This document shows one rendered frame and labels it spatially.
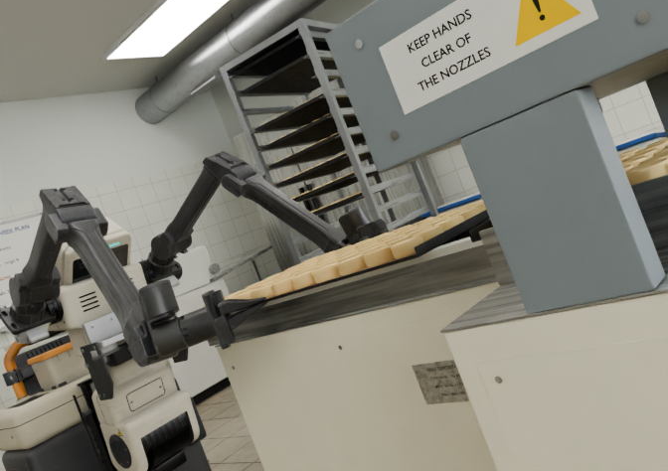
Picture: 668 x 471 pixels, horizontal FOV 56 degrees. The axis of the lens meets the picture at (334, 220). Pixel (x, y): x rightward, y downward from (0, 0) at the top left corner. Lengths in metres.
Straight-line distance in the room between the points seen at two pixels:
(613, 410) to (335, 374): 0.57
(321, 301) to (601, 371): 0.56
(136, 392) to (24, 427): 0.34
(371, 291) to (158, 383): 1.13
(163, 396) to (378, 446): 1.03
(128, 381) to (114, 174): 4.62
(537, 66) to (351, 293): 0.56
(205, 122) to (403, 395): 6.44
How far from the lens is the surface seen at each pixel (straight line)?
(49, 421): 2.15
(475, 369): 0.69
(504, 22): 0.59
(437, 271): 0.91
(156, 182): 6.67
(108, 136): 6.60
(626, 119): 5.11
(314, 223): 1.63
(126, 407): 1.96
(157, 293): 1.15
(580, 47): 0.57
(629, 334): 0.61
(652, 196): 0.72
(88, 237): 1.39
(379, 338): 1.01
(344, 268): 1.00
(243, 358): 1.27
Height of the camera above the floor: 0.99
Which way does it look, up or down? level
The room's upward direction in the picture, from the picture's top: 21 degrees counter-clockwise
